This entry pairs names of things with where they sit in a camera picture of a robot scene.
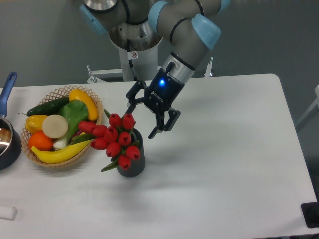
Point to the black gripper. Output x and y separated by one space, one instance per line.
162 94

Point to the red tulip bouquet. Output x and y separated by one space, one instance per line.
114 139

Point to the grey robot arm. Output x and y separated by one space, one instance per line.
160 44

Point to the dark grey ribbed vase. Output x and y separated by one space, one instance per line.
137 165

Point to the white metal robot stand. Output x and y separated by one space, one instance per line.
136 65

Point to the green bok choy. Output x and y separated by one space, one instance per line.
74 112

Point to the yellow squash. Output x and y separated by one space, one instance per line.
78 94

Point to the woven wicker basket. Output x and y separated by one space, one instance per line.
51 96

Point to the beige round disc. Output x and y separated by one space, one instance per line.
55 126

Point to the green cucumber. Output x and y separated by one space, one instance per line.
48 108

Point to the yellow banana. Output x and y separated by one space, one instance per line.
60 156

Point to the orange fruit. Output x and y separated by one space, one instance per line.
40 141

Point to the yellow bell pepper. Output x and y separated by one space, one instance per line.
34 123

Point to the white cylinder object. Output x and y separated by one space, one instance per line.
8 212

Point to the black device at table edge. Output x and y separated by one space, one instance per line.
311 214

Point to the dark pot with blue handle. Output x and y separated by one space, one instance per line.
10 143

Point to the white frame at right edge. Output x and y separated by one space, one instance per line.
309 112

